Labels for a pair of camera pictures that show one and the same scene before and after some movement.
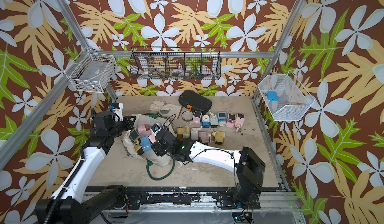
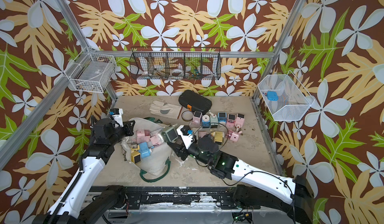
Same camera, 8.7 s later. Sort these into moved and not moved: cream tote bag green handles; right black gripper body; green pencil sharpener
Moved: right black gripper body; cream tote bag green handles
Not moved: green pencil sharpener
